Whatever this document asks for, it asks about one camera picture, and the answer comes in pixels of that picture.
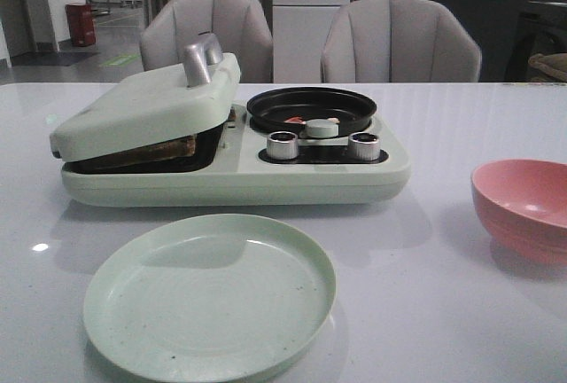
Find silver control knob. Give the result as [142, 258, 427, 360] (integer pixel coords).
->
[266, 131, 299, 160]
[347, 132, 381, 161]

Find left silver control knob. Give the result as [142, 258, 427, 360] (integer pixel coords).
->
[266, 131, 299, 160]

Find pink bowl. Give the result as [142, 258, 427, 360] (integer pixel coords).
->
[470, 159, 566, 265]

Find bread slice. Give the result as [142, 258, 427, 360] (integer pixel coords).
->
[72, 135, 197, 171]

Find mint green breakfast maker base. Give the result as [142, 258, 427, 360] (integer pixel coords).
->
[61, 99, 411, 207]

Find grey upholstered chair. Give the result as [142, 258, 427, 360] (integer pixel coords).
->
[321, 0, 482, 83]
[140, 0, 273, 83]

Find mint green round plate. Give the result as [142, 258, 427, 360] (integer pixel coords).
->
[83, 214, 336, 382]

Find right silver control knob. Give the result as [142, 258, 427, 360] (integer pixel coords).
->
[347, 132, 381, 161]

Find orange shrimp pieces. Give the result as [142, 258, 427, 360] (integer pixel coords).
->
[283, 116, 340, 125]

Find white cabinet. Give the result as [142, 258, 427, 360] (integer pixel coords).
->
[272, 0, 350, 83]

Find mint green sandwich maker lid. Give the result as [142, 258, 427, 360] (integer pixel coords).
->
[50, 44, 241, 162]

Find black round frying pan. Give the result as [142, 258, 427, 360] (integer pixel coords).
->
[246, 86, 377, 137]

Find left grey upholstered chair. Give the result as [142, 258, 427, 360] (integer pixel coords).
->
[140, 0, 273, 83]

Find right grey upholstered chair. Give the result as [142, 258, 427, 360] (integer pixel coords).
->
[321, 0, 482, 83]

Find red trash bin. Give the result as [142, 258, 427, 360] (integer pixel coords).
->
[65, 4, 96, 47]

